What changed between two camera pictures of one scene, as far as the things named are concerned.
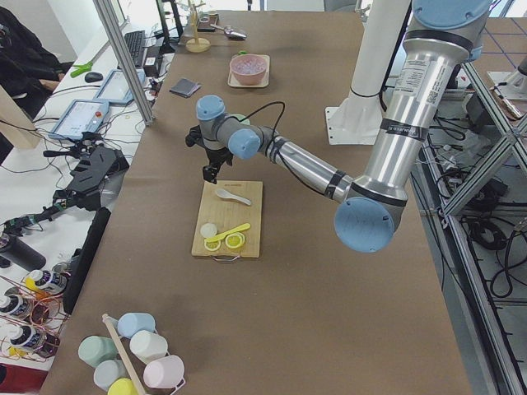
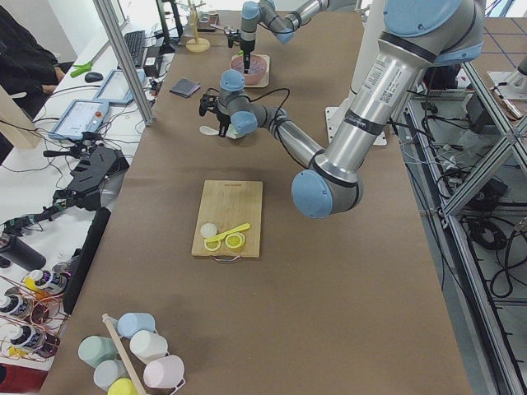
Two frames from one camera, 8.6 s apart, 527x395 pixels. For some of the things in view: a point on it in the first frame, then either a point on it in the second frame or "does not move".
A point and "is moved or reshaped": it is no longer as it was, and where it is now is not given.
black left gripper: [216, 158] to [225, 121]
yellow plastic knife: [240, 228] does not move
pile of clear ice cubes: [248, 64] does not move
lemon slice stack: [235, 240] does not move
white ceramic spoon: [225, 194] is moved or reshaped
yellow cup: [122, 386] does not move
